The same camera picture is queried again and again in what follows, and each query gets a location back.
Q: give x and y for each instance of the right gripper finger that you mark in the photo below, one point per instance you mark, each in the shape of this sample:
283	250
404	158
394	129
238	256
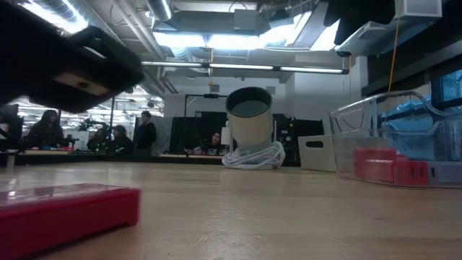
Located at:
339	18

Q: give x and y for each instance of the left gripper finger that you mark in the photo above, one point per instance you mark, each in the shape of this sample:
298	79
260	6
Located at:
72	103
112	65

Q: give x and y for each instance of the red case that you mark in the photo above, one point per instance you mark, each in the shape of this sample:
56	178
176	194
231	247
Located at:
65	216

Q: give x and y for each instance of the white blue power adapter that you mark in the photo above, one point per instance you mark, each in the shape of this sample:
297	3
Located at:
445	174

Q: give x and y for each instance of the person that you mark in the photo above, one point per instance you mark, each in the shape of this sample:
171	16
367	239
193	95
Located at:
47	130
216	139
146	133
121	141
97	139

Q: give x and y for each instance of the white ceiling unit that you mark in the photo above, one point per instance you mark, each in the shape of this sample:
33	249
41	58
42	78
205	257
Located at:
418	9

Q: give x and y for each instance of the grey hanging cloth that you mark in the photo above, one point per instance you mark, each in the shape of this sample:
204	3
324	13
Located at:
164	133

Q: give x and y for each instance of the grey ceiling box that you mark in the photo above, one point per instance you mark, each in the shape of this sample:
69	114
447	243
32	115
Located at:
245	20

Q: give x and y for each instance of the black partition screen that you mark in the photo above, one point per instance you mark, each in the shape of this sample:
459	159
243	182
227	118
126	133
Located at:
187	130

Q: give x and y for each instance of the clear plastic bin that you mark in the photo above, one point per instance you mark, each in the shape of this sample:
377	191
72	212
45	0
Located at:
361	122

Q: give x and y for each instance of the bright ceiling light panel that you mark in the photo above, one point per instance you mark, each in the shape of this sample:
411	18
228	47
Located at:
216	41

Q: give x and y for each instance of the long linear ceiling light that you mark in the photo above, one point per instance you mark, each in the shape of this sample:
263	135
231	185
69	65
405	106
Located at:
238	66

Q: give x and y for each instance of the black background equipment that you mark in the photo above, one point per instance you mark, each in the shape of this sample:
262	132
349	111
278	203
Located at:
307	126

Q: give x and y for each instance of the white box behind projector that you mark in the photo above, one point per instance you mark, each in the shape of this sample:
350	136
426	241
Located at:
226	137

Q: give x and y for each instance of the grey plastic bin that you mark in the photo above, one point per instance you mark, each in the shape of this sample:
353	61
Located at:
314	159

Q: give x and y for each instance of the white cylindrical projector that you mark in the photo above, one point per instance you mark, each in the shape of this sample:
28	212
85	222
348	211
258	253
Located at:
249	130

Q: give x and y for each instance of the silver ventilation duct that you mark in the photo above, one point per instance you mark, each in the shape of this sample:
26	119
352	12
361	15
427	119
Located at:
160	9

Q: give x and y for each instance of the black background rig frame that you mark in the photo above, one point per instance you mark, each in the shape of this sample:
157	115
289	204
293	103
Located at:
211	95

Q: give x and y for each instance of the black table frame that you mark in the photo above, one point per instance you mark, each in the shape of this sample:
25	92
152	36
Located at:
191	160

